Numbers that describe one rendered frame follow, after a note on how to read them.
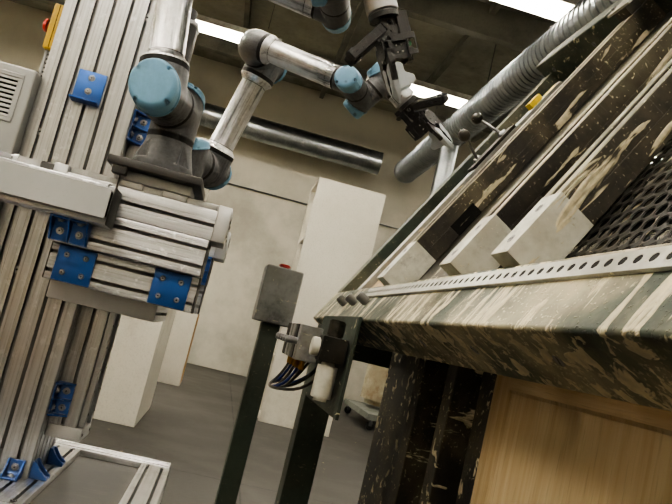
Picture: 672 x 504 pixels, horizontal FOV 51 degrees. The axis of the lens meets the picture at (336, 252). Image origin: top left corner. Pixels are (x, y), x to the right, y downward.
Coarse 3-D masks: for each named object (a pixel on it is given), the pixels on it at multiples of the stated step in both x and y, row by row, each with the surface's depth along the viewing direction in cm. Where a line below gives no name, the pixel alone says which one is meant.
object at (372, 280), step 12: (492, 156) 221; (480, 168) 219; (468, 180) 218; (456, 192) 217; (444, 204) 216; (432, 216) 215; (420, 228) 214; (408, 240) 213; (396, 252) 212; (384, 264) 211; (372, 276) 211; (360, 288) 210
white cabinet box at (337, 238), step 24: (312, 192) 649; (336, 192) 593; (360, 192) 596; (312, 216) 588; (336, 216) 591; (360, 216) 594; (312, 240) 586; (336, 240) 589; (360, 240) 592; (312, 264) 584; (336, 264) 587; (360, 264) 590; (312, 288) 582; (336, 288) 585; (312, 312) 580; (264, 408) 568; (288, 408) 570
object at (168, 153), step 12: (156, 132) 172; (168, 132) 172; (144, 144) 173; (156, 144) 171; (168, 144) 172; (180, 144) 173; (192, 144) 177; (144, 156) 170; (156, 156) 170; (168, 156) 171; (180, 156) 174; (168, 168) 170; (180, 168) 172
